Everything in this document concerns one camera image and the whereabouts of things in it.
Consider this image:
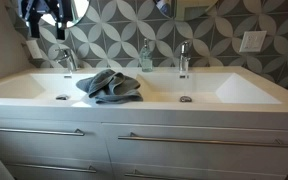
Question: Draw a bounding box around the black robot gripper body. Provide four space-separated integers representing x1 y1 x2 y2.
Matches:
18 0 73 23

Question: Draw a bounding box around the chrome faucet with angled lever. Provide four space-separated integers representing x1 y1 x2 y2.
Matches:
54 47 79 72

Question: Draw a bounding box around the chrome sink drain stopper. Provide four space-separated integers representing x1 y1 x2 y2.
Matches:
55 94 71 101
179 95 193 103

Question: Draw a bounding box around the grey crumpled towel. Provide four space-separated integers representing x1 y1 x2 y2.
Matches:
75 68 144 105

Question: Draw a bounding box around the clear glass soap dispenser bottle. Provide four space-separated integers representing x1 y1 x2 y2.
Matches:
139 37 154 73

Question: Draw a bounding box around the white vanity drawer front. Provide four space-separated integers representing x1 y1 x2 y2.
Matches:
3 156 114 180
101 122 288 177
111 162 287 180
0 117 111 163

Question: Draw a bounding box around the white double sink vanity top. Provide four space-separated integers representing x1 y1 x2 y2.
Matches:
0 65 288 132

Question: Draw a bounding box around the round wall mirror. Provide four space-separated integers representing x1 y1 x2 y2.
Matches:
152 0 219 22
38 0 91 29

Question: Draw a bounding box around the long steel drawer handle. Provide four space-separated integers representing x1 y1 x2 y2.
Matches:
117 132 288 149
123 169 198 180
0 127 86 137
4 162 98 174

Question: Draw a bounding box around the white wall outlet plate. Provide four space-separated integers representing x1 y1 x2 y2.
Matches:
238 30 268 54

